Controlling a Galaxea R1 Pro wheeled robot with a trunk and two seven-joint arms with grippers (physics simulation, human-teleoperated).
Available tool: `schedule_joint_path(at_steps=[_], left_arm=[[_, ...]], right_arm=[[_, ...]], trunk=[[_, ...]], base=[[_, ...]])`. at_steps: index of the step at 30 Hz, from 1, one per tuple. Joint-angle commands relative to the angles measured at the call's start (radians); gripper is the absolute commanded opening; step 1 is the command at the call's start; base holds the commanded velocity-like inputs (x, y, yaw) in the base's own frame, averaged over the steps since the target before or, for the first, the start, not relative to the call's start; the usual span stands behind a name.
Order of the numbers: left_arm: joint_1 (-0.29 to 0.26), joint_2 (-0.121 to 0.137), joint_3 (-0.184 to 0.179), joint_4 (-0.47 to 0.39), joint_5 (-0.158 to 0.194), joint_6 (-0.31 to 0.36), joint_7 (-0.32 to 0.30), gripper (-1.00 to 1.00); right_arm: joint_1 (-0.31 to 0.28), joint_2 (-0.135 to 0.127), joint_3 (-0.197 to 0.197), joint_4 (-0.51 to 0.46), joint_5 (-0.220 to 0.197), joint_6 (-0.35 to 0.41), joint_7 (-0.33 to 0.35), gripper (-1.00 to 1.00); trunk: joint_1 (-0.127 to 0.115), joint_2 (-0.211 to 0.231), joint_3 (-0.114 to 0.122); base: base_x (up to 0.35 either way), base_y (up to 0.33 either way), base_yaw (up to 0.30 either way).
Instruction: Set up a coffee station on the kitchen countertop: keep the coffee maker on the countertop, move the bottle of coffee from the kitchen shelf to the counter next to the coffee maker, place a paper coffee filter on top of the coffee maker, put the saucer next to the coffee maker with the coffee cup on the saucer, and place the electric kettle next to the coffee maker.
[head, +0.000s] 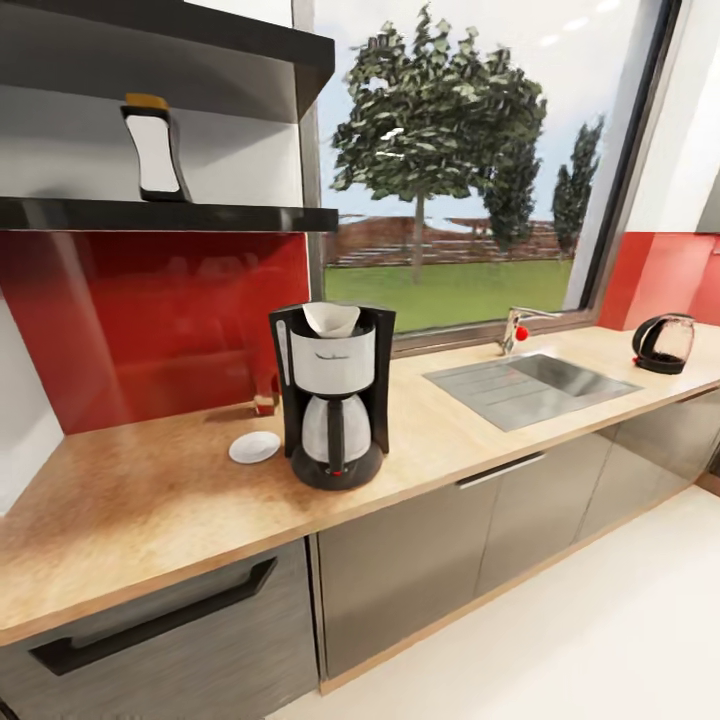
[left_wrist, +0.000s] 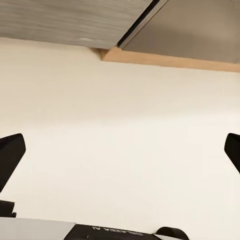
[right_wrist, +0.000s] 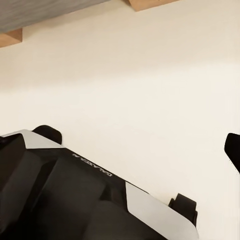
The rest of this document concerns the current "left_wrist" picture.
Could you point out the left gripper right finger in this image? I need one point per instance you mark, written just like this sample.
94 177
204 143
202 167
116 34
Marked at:
232 149

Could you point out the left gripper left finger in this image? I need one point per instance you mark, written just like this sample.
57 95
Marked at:
12 150

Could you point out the cabinet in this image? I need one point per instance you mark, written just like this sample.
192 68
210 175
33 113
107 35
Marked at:
207 30

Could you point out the dishwasher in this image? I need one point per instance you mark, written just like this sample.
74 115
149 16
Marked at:
87 23

